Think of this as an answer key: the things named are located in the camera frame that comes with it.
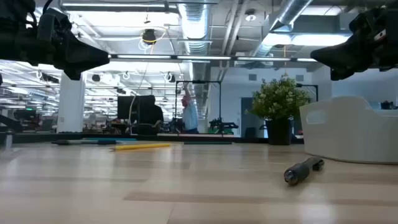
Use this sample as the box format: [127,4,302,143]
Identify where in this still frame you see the yellow pencil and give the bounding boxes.
[108,142,172,152]

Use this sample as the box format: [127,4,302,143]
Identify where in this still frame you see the black background station frame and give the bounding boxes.
[174,80,223,135]

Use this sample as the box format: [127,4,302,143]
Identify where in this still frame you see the rectangular ceiling light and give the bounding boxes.
[262,32,354,47]

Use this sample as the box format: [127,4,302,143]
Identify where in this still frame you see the long linear ceiling light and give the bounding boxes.
[108,54,318,63]

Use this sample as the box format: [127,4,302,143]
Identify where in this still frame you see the white square column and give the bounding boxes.
[56,70,86,134]

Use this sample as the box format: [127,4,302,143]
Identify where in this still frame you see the black thin metal stand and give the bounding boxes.
[296,83,320,103]

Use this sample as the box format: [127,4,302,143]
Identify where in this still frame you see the dark blue door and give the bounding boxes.
[240,96,266,138]

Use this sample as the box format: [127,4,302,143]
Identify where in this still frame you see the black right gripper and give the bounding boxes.
[310,8,390,81]

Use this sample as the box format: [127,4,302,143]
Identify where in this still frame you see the person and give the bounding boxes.
[136,104,165,127]
[181,81,199,134]

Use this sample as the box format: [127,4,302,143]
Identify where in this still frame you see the potted green plant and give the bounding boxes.
[244,74,312,146]

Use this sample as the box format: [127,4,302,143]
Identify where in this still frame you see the black computer monitor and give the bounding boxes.
[117,95,137,121]
[138,95,155,108]

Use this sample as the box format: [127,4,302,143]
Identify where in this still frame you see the black pen with clear barrel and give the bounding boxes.
[50,139,118,146]
[283,157,325,187]

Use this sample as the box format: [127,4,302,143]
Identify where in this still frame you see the black diagonal beam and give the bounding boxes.
[0,113,24,133]

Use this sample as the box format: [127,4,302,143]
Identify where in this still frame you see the black background equipment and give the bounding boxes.
[380,100,398,110]

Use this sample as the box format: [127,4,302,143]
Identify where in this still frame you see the red and black machine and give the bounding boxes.
[12,108,43,132]

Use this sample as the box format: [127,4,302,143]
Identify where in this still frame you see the black aluminium table frame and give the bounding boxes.
[0,132,305,146]

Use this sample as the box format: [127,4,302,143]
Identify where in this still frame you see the silver ventilation duct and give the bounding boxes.
[177,0,214,119]
[248,0,315,58]

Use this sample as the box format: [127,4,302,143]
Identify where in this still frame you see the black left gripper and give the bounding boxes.
[29,7,110,81]

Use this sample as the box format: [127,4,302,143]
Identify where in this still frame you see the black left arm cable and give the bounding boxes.
[42,0,63,13]

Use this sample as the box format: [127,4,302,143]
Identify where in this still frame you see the dark green pencil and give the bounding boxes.
[183,141,233,146]

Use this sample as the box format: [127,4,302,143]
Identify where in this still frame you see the grey metal post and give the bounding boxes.
[4,129,14,150]

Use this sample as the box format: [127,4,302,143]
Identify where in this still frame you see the white hanging cord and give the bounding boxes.
[127,43,155,135]

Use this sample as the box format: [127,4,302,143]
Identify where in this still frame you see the light grey plastic bin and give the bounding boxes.
[299,95,398,165]

